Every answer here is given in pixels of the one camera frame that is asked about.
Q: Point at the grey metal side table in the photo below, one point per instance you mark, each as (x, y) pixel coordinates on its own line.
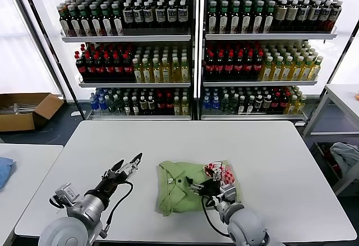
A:
(340, 92)

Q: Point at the red fabric item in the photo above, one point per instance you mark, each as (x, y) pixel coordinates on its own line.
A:
(326, 153)

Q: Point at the pale blue crumpled cloth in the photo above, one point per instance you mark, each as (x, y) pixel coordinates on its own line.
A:
(345, 153)

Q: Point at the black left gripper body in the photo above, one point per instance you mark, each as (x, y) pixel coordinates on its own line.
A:
(109, 183)

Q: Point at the small red cap cola bottle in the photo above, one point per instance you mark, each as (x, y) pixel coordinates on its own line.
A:
(168, 104)
(275, 102)
(284, 101)
(160, 104)

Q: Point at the small yellow tea bottle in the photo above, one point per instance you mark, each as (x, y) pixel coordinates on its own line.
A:
(291, 105)
(176, 106)
(300, 104)
(184, 106)

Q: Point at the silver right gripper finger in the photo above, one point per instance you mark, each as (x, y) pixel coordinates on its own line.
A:
(192, 184)
(215, 175)

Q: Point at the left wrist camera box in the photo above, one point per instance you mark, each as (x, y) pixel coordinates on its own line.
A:
(66, 192)

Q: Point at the blue water bottle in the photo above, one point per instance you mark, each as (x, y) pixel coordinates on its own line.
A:
(206, 104)
(215, 104)
(101, 106)
(94, 104)

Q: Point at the green polo shirt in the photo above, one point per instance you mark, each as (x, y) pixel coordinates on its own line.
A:
(174, 201)

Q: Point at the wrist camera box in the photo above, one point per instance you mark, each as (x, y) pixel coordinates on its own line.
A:
(228, 194)
(66, 192)

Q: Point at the navy white label drink bottle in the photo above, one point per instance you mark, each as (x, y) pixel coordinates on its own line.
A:
(314, 16)
(148, 16)
(128, 16)
(334, 16)
(172, 15)
(324, 16)
(160, 15)
(303, 16)
(138, 16)
(183, 15)

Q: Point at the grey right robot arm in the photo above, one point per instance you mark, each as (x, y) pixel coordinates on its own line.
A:
(246, 226)

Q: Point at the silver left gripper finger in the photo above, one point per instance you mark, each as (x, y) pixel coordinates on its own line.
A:
(117, 166)
(136, 160)

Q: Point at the white cap dark drink bottle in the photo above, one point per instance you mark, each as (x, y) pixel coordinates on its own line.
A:
(143, 104)
(250, 106)
(241, 106)
(258, 103)
(151, 104)
(126, 107)
(267, 103)
(135, 107)

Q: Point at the green cap dark tea bottle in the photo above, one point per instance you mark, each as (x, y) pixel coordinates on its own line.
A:
(64, 21)
(107, 20)
(247, 19)
(235, 19)
(117, 20)
(96, 20)
(258, 19)
(74, 20)
(223, 19)
(212, 19)
(269, 19)
(85, 20)

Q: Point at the small orange object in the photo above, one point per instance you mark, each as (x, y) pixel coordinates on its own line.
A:
(357, 96)

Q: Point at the grey metal shelving unit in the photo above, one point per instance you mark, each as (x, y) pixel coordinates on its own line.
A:
(126, 39)
(266, 37)

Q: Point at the yellow tea bottle white cap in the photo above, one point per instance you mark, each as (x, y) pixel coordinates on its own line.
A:
(307, 70)
(287, 70)
(166, 72)
(146, 72)
(297, 70)
(156, 72)
(137, 72)
(175, 72)
(185, 72)
(266, 70)
(276, 70)
(316, 69)

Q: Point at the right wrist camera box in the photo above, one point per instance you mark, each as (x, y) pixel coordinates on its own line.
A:
(228, 194)

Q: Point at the small white flat object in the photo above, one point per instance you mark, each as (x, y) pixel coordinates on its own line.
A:
(75, 114)

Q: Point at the beige label dark drink bottle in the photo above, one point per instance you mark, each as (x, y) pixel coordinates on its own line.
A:
(292, 16)
(281, 16)

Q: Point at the black slanted frame pole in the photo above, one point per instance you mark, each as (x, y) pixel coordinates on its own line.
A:
(79, 107)
(343, 54)

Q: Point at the brown cardboard box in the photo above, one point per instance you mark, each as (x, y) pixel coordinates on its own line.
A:
(16, 124)

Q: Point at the green tinted water bottle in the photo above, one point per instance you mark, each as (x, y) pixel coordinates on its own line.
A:
(118, 105)
(224, 104)
(110, 105)
(233, 104)

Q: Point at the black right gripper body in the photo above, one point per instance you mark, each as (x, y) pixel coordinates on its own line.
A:
(209, 188)

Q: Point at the blue folded cloth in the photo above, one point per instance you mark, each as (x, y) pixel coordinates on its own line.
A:
(4, 173)

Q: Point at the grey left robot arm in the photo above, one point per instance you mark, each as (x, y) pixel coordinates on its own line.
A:
(64, 234)

